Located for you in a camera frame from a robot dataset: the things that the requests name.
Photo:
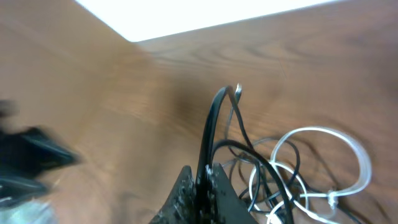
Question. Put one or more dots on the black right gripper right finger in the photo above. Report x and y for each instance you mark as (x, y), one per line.
(226, 208)

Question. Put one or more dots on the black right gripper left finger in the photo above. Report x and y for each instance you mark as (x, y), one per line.
(179, 207)

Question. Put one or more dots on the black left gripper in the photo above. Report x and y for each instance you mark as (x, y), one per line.
(26, 155)

